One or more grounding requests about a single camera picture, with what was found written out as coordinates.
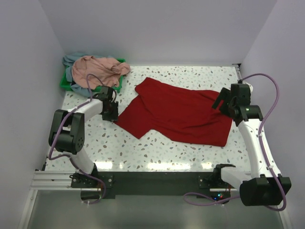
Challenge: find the green plastic bin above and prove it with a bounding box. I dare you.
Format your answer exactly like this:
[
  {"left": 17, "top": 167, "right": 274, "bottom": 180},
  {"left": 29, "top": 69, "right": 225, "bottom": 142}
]
[{"left": 59, "top": 58, "right": 126, "bottom": 93}]

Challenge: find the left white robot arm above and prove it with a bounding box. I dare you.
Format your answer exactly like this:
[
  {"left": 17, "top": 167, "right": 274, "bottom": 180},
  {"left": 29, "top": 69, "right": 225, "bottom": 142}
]
[{"left": 48, "top": 86, "right": 118, "bottom": 187}]

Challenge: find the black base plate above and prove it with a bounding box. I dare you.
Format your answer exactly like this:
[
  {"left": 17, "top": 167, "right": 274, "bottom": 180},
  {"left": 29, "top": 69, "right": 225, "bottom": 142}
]
[{"left": 70, "top": 172, "right": 237, "bottom": 203}]

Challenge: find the red t shirt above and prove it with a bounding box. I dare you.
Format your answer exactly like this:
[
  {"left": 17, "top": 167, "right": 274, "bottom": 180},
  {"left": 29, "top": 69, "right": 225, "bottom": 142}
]
[{"left": 115, "top": 78, "right": 232, "bottom": 147}]

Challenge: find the light blue t shirt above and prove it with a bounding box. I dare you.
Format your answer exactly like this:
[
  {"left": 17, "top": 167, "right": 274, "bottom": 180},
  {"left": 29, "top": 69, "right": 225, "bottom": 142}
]
[{"left": 62, "top": 52, "right": 90, "bottom": 97}]

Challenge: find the pink t shirt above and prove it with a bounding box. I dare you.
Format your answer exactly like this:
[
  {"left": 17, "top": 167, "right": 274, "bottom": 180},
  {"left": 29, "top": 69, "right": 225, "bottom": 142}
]
[{"left": 71, "top": 55, "right": 131, "bottom": 90}]

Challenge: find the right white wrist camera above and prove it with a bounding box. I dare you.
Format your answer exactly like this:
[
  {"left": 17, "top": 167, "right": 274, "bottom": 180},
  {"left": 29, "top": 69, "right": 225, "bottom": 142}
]
[{"left": 238, "top": 81, "right": 254, "bottom": 93}]

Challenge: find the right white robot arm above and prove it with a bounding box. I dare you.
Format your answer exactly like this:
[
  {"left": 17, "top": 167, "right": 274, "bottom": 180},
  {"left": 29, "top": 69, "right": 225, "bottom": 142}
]
[{"left": 212, "top": 83, "right": 292, "bottom": 207}]

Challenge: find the aluminium frame rail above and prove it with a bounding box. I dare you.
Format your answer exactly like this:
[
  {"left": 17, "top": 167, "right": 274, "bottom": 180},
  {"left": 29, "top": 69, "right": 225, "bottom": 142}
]
[{"left": 18, "top": 162, "right": 79, "bottom": 229}]

